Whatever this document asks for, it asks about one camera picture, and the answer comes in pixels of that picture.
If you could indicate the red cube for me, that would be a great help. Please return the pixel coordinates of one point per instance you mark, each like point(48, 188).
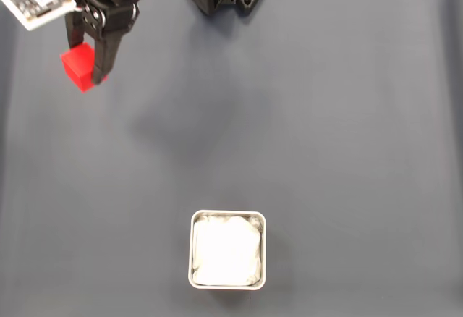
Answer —
point(77, 63)

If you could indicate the square metal box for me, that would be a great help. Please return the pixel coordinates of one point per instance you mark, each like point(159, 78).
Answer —
point(227, 286)

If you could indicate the grey-blue table mat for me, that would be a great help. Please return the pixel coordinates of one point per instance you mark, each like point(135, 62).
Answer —
point(325, 114)

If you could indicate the white crumpled tissue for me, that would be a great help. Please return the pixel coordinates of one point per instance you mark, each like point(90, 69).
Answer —
point(226, 248)

